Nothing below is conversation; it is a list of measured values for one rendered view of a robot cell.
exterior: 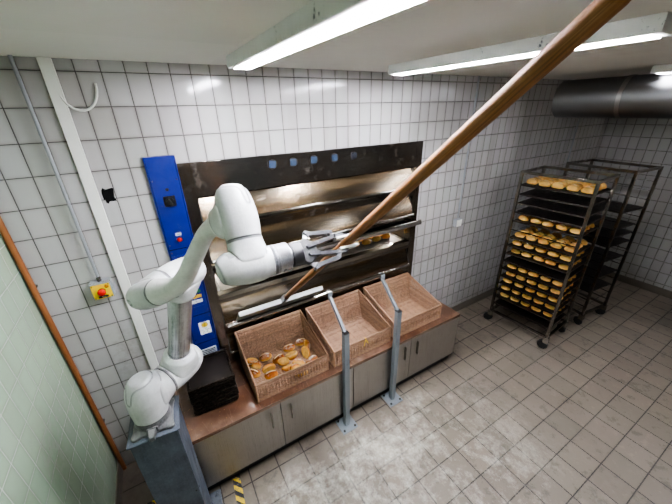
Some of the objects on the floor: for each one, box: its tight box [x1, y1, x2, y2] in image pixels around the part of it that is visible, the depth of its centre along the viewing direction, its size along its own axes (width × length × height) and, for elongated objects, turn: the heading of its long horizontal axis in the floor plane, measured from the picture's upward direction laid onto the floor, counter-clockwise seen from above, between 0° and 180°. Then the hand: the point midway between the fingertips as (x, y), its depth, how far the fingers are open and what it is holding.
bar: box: [227, 272, 403, 435], centre depth 233 cm, size 31×127×118 cm, turn 123°
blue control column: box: [142, 155, 220, 351], centre depth 290 cm, size 193×16×215 cm, turn 33°
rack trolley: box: [563, 159, 664, 325], centre depth 360 cm, size 51×72×178 cm
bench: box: [175, 289, 460, 491], centre depth 270 cm, size 56×242×58 cm, turn 123°
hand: (345, 242), depth 103 cm, fingers closed on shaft, 3 cm apart
